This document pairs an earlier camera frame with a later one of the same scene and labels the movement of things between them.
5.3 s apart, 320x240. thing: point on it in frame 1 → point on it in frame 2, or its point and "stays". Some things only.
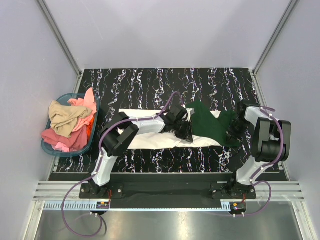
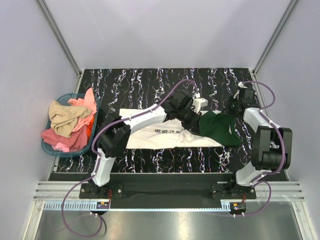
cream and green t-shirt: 210,128 stays
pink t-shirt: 78,139 stays
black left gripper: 186,135 → 193,126
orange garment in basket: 89,127 stays
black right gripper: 231,136 → 227,109
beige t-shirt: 62,117 stays
